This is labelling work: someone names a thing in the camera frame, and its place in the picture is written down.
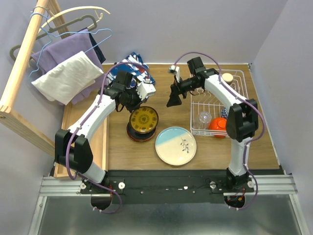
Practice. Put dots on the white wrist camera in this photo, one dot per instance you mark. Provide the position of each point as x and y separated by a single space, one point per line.
175 71
145 90

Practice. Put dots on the yellow patterned lacquer plate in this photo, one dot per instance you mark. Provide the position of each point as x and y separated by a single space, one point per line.
144 120

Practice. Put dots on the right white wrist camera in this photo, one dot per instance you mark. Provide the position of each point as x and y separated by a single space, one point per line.
175 71

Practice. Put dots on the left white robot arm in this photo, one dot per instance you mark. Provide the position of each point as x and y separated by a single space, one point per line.
72 146

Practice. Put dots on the orange bowl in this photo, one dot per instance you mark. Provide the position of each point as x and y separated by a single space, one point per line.
218 127

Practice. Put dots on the grey plastic hanger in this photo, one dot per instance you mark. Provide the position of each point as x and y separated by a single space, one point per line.
51 30

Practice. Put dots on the metal cup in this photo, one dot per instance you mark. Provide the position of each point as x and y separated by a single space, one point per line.
228 78

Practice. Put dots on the black mounting base plate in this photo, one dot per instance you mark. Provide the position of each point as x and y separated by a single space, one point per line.
175 186

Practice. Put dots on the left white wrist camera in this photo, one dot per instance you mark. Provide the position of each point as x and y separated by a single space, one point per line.
145 90

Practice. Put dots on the white folded cloth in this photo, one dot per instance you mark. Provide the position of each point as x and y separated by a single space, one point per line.
68 78

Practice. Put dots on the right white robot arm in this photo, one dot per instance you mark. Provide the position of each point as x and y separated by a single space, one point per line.
242 119

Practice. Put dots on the blue and cream plate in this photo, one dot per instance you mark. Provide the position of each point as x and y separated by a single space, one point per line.
175 146

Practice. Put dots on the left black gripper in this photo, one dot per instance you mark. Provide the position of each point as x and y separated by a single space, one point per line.
134 102

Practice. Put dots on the wooden clothes rack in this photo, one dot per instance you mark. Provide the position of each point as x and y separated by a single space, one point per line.
16 153

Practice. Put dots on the black lacquer plate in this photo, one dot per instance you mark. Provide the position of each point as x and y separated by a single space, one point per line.
138 136

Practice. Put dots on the blue patterned cloth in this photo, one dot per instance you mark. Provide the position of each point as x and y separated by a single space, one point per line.
133 64

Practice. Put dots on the white wire dish rack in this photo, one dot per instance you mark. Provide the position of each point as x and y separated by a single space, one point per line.
205 101

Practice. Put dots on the aluminium rail frame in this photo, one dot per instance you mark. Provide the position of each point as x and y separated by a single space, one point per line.
57 187

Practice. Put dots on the dark navy cloth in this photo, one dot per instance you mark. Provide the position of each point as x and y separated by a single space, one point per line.
97 49

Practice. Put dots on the cream plastic hanger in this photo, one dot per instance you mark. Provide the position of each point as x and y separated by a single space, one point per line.
57 18

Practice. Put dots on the light blue wire hanger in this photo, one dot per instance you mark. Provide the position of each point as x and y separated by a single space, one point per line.
53 54

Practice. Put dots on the red patterned bowl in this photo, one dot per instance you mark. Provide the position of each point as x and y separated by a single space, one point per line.
224 113

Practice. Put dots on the clear drinking glass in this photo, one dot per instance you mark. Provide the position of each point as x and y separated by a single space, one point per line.
202 120

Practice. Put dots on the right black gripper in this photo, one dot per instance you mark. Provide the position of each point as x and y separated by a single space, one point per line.
178 88

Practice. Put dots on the purple cloth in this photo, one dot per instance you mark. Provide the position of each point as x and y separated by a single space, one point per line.
98 82

